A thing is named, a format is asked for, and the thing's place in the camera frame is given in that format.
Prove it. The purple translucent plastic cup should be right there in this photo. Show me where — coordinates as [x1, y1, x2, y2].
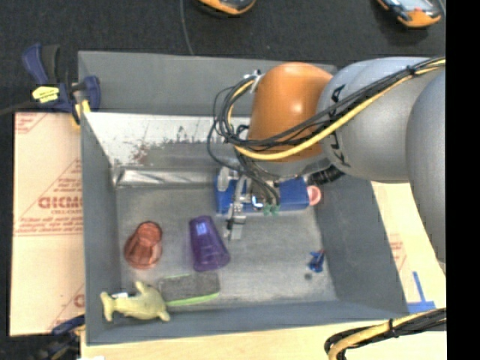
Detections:
[187, 214, 232, 273]

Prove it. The grey metal bin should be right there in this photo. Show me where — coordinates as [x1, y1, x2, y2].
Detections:
[76, 50, 410, 347]

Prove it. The blue bottle with pink cap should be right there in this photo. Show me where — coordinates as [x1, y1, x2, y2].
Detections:
[214, 173, 323, 215]

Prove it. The green sponge grey scouring pad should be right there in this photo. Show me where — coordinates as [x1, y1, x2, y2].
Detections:
[156, 271, 222, 308]

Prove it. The small blue toy figure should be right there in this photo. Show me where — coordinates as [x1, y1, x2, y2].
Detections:
[307, 248, 327, 275]

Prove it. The red translucent plastic cup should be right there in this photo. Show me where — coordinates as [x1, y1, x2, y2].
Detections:
[123, 220, 164, 271]

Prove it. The yellow-green toy shark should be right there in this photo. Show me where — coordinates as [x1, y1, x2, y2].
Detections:
[99, 280, 172, 323]

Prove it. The brown cardboard board red print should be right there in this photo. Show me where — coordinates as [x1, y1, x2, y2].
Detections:
[8, 110, 446, 338]

